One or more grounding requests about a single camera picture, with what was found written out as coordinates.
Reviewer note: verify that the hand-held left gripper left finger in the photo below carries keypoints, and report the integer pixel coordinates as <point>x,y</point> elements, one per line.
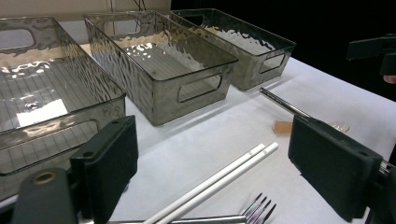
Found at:
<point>106,165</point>

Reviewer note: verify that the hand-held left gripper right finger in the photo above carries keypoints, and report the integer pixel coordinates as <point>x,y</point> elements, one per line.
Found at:
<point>333,165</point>

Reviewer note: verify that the smoky clear plastic bin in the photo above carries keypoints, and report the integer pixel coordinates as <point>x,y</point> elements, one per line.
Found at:
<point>46,93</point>
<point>162,102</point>
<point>249,74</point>

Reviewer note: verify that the metal fork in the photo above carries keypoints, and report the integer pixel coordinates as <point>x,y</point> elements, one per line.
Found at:
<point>218,219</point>

